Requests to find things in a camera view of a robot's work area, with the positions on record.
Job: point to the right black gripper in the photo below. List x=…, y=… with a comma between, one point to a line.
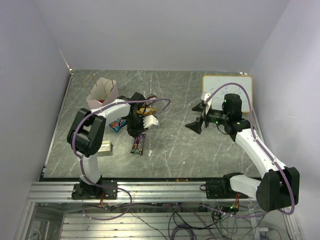
x=196, y=125

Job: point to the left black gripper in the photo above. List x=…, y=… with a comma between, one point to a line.
x=135, y=132

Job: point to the yellow M&Ms packet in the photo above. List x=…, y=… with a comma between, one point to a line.
x=146, y=111

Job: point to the blue M&Ms packet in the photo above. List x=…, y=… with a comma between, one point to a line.
x=118, y=124

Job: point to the purple M&Ms packet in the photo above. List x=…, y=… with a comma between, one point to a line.
x=138, y=144

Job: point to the small whiteboard with stand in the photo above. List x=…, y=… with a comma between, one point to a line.
x=212, y=82

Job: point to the pink paper bag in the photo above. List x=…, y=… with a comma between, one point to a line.
x=103, y=89

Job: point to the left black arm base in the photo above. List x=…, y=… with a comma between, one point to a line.
x=107, y=187

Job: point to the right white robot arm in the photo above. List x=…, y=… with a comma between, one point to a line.
x=279, y=185

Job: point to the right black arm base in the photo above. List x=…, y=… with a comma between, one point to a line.
x=219, y=188

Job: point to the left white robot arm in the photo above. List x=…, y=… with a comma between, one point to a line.
x=87, y=132

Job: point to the white cardboard box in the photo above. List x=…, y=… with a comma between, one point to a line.
x=106, y=149

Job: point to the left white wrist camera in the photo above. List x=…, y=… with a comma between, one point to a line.
x=150, y=120

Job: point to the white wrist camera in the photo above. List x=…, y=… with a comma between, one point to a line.
x=207, y=101
x=150, y=120

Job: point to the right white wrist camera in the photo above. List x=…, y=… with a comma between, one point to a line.
x=207, y=101

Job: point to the aluminium frame rail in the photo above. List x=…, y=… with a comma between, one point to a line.
x=141, y=192

